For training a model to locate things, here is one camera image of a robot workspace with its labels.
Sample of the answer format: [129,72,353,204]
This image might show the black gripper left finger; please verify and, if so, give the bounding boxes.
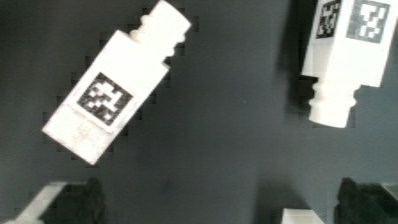
[10,178,108,224]

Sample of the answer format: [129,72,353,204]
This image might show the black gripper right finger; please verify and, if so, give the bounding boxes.
[334,178,398,224]

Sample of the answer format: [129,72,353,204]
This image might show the white table leg with tag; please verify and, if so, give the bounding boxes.
[302,0,398,128]

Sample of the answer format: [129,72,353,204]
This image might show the white table leg centre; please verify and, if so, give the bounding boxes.
[42,1,190,163]

